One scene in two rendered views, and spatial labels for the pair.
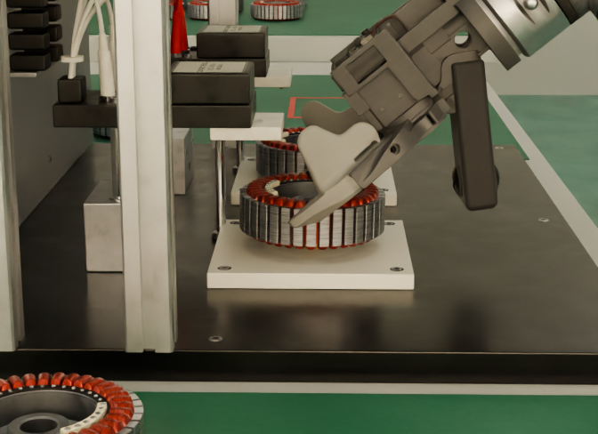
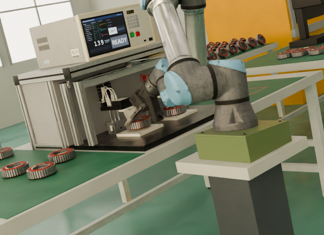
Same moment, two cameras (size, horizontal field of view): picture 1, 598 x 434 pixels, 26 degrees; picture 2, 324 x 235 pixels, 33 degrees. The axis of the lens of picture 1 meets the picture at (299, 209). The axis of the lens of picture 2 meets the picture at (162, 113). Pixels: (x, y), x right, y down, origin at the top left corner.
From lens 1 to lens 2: 1.82 m
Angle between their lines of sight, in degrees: 43
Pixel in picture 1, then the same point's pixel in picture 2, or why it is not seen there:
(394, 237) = (153, 127)
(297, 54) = (304, 67)
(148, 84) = (82, 107)
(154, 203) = (86, 124)
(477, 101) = (150, 103)
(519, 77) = not seen: outside the picture
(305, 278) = (127, 135)
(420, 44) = (141, 93)
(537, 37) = (153, 91)
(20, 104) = not seen: hidden behind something
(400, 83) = (138, 100)
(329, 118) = not seen: hidden behind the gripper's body
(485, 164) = (153, 113)
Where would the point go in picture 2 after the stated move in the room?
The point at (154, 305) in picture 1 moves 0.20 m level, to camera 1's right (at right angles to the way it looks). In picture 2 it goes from (89, 138) to (121, 138)
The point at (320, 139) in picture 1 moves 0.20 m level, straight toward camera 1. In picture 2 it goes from (127, 111) to (91, 124)
